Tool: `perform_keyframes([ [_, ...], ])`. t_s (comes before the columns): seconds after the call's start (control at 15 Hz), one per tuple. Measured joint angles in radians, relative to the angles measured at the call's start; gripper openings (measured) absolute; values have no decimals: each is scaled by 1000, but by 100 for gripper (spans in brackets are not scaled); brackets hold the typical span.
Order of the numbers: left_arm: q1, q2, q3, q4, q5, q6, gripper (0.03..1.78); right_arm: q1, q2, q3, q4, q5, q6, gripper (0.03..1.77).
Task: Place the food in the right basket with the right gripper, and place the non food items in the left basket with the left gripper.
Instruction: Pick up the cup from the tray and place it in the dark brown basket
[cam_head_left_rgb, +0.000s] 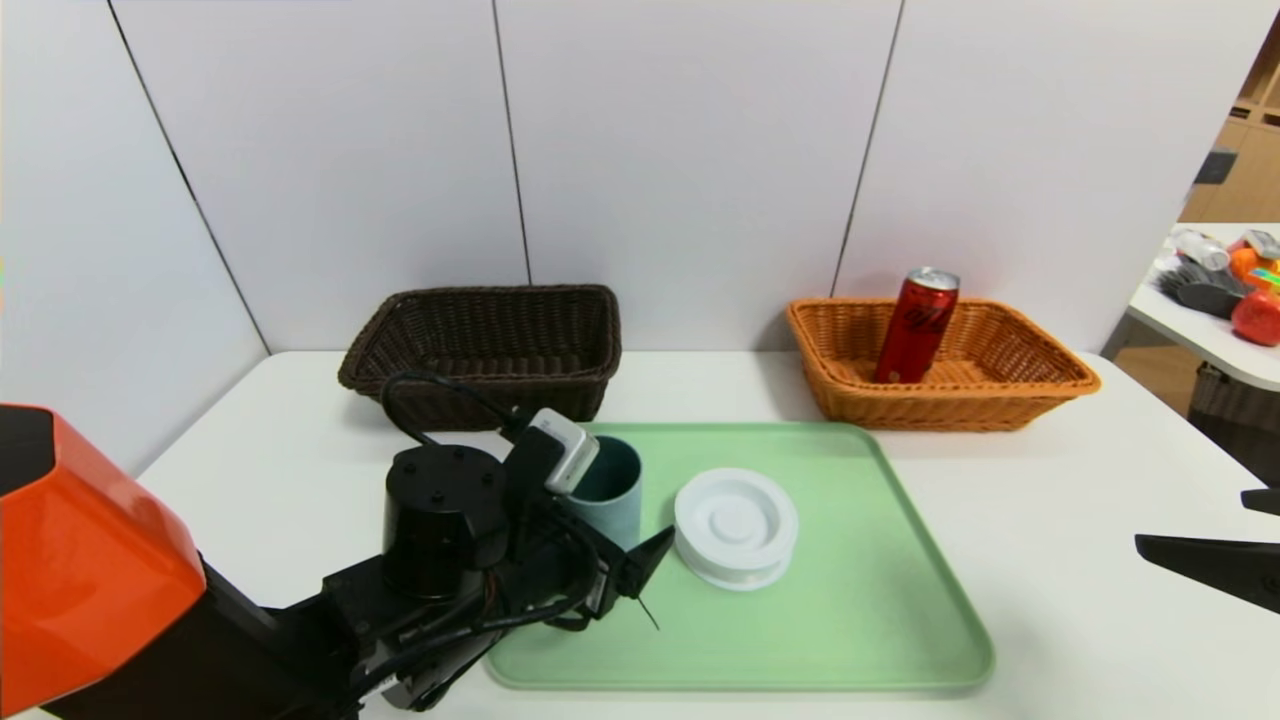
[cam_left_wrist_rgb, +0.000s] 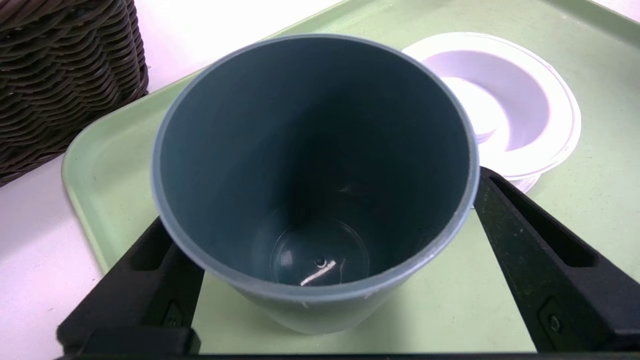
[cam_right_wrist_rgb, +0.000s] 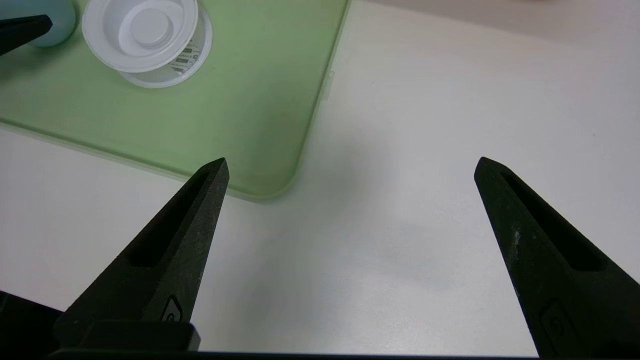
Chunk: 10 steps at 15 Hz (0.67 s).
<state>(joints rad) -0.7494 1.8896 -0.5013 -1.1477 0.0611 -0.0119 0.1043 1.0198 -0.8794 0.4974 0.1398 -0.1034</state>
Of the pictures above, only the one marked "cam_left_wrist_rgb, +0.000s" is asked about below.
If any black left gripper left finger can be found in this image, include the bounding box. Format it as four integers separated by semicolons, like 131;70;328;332
56;216;206;353

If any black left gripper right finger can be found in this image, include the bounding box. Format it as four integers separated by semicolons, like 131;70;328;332
472;166;640;353

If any blue-grey plastic cup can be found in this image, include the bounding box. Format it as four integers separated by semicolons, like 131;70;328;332
151;33;481;335

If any dark brown wicker basket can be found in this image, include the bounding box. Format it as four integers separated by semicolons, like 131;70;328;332
0;0;150;187

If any light green plastic tray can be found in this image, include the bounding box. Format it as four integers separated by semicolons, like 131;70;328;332
61;0;640;355

